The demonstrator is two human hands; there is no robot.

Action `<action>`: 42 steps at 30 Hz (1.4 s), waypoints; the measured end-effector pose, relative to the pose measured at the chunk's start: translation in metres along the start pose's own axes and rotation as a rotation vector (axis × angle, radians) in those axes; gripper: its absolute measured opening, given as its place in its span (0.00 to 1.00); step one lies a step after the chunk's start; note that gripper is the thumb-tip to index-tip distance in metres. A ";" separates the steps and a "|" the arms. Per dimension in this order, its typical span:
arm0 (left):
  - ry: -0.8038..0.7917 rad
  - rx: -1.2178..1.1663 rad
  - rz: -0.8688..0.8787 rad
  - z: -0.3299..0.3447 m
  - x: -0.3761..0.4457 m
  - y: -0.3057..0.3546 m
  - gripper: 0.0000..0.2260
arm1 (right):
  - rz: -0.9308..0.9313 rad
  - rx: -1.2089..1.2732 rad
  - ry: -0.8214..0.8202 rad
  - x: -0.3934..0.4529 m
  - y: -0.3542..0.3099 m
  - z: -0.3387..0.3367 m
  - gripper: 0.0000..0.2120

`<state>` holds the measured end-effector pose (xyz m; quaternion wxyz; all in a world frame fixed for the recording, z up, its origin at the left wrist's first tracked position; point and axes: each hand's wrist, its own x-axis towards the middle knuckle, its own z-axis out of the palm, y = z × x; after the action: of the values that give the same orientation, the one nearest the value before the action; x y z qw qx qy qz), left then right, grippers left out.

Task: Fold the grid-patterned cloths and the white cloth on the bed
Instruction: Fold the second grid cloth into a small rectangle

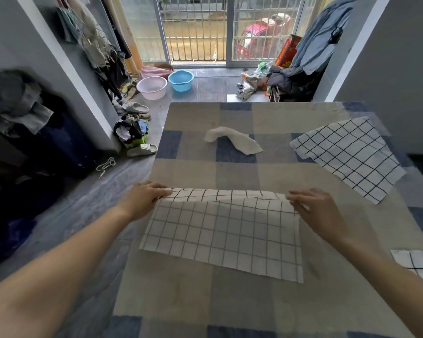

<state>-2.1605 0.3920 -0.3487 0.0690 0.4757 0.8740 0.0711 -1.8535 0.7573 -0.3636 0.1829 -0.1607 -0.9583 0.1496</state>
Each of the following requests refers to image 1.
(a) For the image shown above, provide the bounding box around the blue basin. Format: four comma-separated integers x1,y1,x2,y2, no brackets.
167,69,195,92

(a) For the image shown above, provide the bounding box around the red car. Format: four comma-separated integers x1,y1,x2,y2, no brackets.
236,13,292,61

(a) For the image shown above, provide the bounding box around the dark blue suitcase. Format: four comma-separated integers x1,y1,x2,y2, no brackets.
21,101,100,180

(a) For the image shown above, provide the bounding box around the red yellow printed bag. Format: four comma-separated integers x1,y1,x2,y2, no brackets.
274,34,302,69

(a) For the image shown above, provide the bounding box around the person's left hand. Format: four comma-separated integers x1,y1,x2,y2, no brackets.
118,181,173,222

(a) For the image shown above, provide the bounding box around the rack of hanging clothes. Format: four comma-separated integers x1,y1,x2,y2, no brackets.
55,0,133,100

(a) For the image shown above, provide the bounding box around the person's right forearm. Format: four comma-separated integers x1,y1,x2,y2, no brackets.
333,230,423,338

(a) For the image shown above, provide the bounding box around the white cord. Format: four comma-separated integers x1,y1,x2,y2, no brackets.
95,157,116,177

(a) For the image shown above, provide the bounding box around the pile of shoes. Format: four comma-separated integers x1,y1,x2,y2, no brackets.
111,80,158,158

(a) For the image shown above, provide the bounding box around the plain white cloth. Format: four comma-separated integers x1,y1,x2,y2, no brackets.
204,126,264,156

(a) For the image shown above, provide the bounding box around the person's right hand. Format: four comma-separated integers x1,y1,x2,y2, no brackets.
286,188,350,243

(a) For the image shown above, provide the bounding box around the person's left forearm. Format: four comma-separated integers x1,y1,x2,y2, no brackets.
0,206,135,338

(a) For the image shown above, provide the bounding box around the blue-grey hanging garment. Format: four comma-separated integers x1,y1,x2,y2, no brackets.
290,0,357,77

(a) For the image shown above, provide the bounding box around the blue beige plaid tablecloth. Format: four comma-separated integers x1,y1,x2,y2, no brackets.
105,101,423,338

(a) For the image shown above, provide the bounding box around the white black-checked cloth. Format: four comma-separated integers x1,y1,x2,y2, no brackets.
290,116,407,205
390,249,423,288
139,188,304,284

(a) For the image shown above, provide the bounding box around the deep pink basin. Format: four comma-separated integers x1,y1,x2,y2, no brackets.
140,65,174,80

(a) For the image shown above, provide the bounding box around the yellow curtain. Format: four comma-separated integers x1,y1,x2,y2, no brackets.
104,0,144,75

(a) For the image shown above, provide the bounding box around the pale pink basin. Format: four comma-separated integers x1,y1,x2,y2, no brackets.
136,76,168,101

